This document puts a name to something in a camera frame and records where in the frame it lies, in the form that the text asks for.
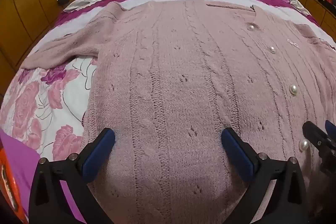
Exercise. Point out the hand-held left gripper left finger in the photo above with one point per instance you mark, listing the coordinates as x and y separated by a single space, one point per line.
99 153

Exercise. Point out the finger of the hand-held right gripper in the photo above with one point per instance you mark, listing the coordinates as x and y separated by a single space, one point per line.
331 128
315 134

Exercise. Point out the wooden wardrobe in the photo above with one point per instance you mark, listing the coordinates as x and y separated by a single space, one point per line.
26 8

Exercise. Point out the orange plastic object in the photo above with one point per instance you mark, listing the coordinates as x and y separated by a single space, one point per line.
9 182

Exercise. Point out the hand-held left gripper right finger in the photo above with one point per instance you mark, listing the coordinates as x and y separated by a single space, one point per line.
237 153

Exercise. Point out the floral purple bed quilt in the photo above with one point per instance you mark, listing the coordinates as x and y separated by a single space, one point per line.
52 103

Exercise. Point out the pink knitted cardigan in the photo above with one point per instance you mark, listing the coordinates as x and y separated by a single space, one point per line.
183 82

